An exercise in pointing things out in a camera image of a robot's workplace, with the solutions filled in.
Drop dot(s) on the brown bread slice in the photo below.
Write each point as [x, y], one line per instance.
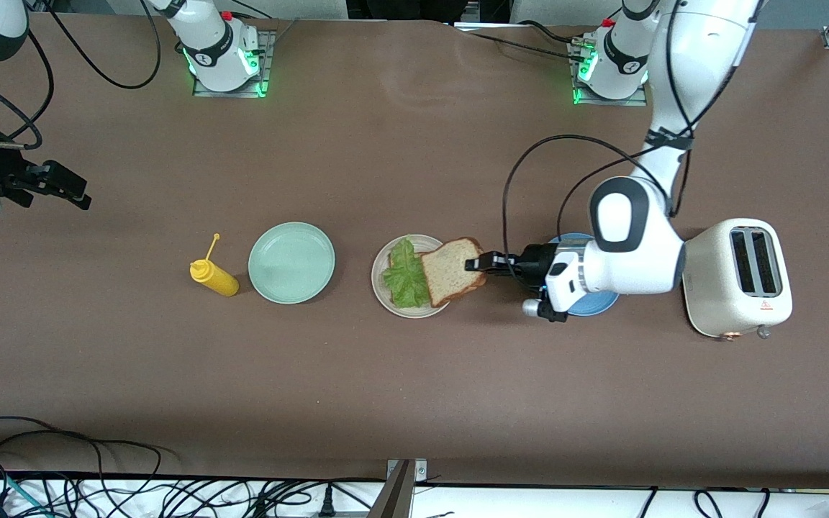
[450, 273]

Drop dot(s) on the green lettuce leaf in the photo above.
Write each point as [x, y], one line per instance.
[404, 277]

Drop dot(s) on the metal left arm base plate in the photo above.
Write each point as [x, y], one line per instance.
[587, 102]

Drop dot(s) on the black power plug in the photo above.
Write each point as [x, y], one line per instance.
[326, 503]

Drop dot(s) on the blue plate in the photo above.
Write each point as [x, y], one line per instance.
[594, 306]

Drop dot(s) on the yellow mustard squeeze bottle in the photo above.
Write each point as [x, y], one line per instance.
[219, 280]

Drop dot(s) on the beige plate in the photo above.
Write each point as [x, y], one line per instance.
[386, 295]

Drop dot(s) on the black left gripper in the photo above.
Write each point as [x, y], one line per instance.
[535, 261]

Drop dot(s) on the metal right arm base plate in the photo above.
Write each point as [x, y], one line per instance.
[268, 65]

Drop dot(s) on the mint green plate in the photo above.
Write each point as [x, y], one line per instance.
[291, 263]

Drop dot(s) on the white two-slot toaster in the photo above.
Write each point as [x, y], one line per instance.
[738, 288]

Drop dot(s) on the metal table edge bracket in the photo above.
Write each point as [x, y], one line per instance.
[400, 496]

